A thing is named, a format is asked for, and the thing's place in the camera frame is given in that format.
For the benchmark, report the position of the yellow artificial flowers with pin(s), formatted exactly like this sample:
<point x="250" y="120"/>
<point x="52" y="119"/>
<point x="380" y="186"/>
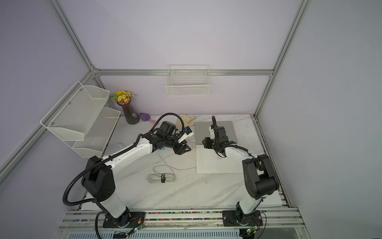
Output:
<point x="122" y="97"/>

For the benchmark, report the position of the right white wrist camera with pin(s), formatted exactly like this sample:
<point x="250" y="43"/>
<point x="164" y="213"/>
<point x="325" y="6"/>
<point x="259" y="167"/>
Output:
<point x="217" y="132"/>

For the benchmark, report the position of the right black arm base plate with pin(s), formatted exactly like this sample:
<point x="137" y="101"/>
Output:
<point x="232" y="218"/>

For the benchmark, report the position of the white wire wall basket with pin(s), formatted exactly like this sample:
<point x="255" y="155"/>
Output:
<point x="188" y="80"/>

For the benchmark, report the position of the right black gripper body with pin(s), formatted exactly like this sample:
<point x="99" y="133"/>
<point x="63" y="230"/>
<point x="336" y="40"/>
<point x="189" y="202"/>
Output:
<point x="212" y="143"/>

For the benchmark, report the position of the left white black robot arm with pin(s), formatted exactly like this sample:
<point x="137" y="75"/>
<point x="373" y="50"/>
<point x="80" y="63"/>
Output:
<point x="99" y="180"/>

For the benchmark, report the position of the dark purple glass vase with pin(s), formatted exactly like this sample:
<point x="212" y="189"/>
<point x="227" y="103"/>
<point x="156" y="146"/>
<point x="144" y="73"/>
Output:
<point x="130" y="114"/>

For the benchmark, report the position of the white two-tier mesh shelf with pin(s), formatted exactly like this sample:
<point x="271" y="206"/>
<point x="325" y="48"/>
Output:
<point x="82" y="120"/>

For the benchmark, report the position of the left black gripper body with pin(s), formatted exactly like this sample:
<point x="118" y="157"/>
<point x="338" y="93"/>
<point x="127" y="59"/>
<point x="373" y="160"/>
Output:
<point x="172" y="143"/>

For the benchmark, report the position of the aluminium frame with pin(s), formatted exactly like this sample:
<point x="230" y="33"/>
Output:
<point x="8" y="168"/>

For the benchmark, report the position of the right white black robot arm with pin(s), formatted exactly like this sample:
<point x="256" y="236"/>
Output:
<point x="260" y="180"/>

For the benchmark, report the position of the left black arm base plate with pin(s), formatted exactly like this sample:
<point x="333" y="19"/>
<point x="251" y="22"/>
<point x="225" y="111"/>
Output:
<point x="127" y="220"/>

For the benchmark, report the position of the purple pink hairbrush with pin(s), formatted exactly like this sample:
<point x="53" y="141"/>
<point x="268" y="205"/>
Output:
<point x="146" y="117"/>

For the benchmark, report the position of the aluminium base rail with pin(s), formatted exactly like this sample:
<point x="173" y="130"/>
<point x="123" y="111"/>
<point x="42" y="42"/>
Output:
<point x="187" y="219"/>

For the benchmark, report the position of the beige work glove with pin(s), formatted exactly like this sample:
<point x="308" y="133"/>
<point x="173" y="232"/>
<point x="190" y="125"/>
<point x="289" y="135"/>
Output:
<point x="187" y="119"/>

